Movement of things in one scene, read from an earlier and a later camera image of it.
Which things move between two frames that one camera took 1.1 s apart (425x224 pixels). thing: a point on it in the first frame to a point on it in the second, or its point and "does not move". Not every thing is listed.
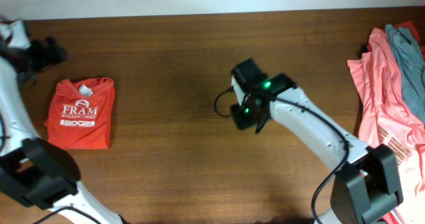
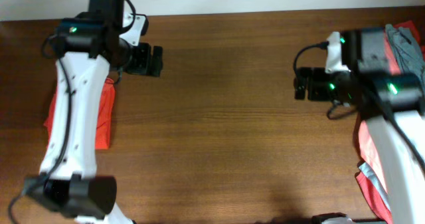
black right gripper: [241, 121] to [315, 75]
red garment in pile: [411, 25] does not move
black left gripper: [44, 62] to [144, 66]
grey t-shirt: [412, 63] does not move
